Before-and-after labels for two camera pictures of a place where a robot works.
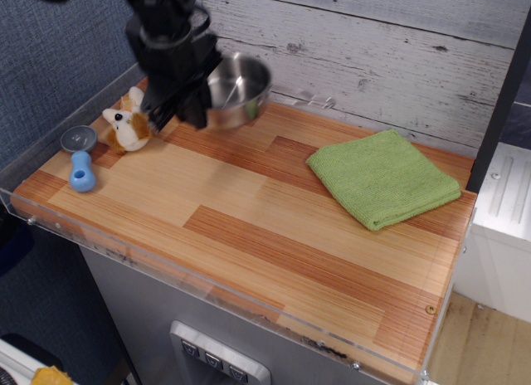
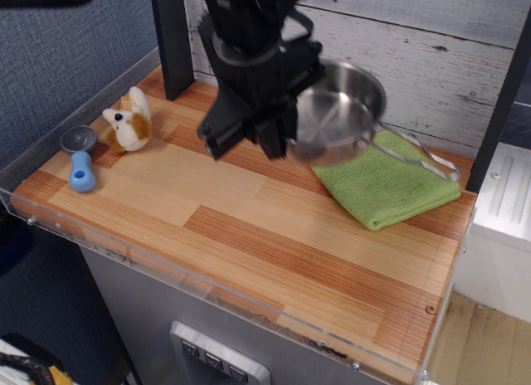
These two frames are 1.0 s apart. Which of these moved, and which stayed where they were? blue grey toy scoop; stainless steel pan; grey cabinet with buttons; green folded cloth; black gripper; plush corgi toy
Moved: stainless steel pan; black gripper
Stayed: green folded cloth; blue grey toy scoop; plush corgi toy; grey cabinet with buttons
